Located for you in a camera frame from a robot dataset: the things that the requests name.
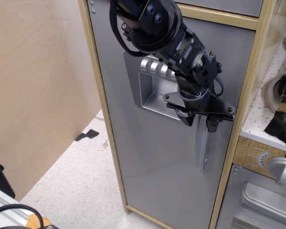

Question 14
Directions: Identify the silver ice dispenser panel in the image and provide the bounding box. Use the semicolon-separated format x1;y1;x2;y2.
123;52;182;123

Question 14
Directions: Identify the silver fridge door handle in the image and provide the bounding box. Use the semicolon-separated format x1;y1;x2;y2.
194;115;208;172

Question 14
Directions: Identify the black tape on floor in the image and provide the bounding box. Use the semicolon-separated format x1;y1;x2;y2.
75;129;99;142

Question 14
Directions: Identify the plywood board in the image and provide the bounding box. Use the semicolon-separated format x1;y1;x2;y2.
0;0;101;200

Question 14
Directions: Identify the wooden toy kitchen cabinet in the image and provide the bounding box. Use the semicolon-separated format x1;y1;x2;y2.
79;0;286;229

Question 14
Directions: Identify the silver oven knob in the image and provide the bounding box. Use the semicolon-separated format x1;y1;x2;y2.
267;157;286;187

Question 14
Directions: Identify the silver fridge door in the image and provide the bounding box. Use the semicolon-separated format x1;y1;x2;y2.
88;0;255;229

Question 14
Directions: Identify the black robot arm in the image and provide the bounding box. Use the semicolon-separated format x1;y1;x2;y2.
109;0;235;133

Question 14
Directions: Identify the silver oven door handle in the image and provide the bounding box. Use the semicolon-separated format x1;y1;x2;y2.
242;182;286;222

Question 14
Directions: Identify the silver oven door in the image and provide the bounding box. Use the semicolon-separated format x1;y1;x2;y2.
216;165;286;229

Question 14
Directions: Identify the orange tape piece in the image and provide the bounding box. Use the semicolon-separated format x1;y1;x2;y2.
25;214;51;229

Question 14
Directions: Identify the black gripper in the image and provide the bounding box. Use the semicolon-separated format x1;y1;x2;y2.
163;91;236;133

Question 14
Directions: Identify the black braided cable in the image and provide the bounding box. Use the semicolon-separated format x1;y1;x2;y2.
0;203;43;229

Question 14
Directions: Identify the aluminium frame rail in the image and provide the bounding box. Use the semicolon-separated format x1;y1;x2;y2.
0;185;31;225

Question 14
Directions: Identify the silver freezer door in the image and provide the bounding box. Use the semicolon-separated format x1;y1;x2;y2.
176;0;263;17

